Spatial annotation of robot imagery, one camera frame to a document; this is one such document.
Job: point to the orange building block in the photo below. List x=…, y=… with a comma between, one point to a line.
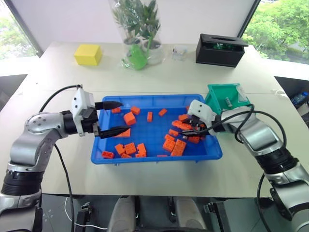
x=107, y=154
x=150, y=116
x=169, y=137
x=135, y=110
x=172, y=132
x=142, y=148
x=126, y=155
x=182, y=117
x=179, y=147
x=163, y=112
x=141, y=155
x=194, y=139
x=187, y=107
x=178, y=124
x=130, y=118
x=119, y=148
x=116, y=110
x=169, y=144
x=130, y=148

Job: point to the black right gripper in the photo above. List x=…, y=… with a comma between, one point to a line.
x=198, y=122

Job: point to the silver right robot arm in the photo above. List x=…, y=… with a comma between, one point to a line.
x=258, y=135

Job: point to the potted plant in clear wrap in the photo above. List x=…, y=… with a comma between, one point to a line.
x=140, y=29

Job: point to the black tissue box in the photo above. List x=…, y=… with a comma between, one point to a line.
x=218, y=54

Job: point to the small clear glass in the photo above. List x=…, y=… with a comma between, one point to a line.
x=179, y=52

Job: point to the dark window frame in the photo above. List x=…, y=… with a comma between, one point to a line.
x=24, y=26
x=248, y=17

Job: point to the dark side shelf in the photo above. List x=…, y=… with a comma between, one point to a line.
x=295, y=94
x=10, y=89

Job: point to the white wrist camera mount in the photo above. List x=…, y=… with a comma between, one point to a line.
x=80, y=104
x=200, y=110

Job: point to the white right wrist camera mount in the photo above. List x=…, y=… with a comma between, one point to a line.
x=200, y=110

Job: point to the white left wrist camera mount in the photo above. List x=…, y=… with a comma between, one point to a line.
x=80, y=104

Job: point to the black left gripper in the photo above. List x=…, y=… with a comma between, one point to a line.
x=89, y=123

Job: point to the green plastic bin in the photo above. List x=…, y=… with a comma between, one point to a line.
x=223, y=93

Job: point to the yellow box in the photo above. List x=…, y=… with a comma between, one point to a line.
x=87, y=54

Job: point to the orange wedge block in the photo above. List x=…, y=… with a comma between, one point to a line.
x=126, y=134

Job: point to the grey rounded shape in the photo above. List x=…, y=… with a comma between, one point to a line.
x=189, y=215
x=122, y=215

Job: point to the black metal bracket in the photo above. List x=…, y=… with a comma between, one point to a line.
x=84, y=212
x=212, y=208

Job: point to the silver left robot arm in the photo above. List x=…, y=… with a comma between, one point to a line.
x=36, y=135

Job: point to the blue plastic bin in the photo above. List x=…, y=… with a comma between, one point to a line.
x=154, y=130

